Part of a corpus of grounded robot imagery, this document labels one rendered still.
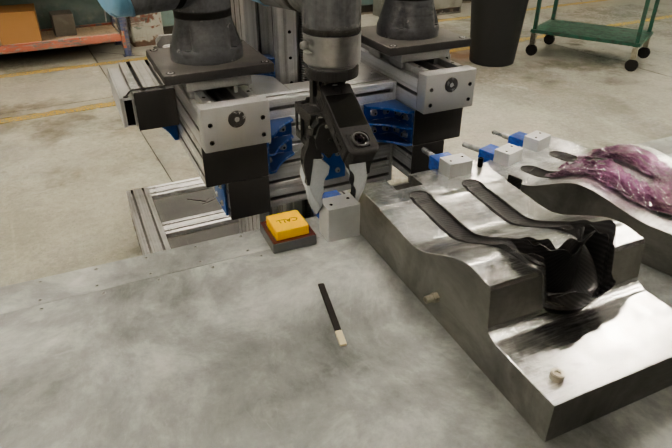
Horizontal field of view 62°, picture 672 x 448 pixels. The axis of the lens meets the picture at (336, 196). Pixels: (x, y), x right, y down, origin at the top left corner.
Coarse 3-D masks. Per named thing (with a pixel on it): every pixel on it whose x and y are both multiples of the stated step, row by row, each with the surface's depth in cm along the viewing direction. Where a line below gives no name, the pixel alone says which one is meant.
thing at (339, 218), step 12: (324, 192) 86; (336, 192) 86; (324, 204) 80; (336, 204) 80; (348, 204) 80; (324, 216) 80; (336, 216) 80; (348, 216) 80; (324, 228) 82; (336, 228) 80; (348, 228) 81; (336, 240) 81
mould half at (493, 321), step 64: (384, 192) 97; (448, 192) 97; (512, 192) 98; (384, 256) 94; (448, 256) 75; (512, 256) 73; (640, 256) 78; (448, 320) 79; (512, 320) 71; (576, 320) 73; (640, 320) 73; (512, 384) 68; (576, 384) 64; (640, 384) 67
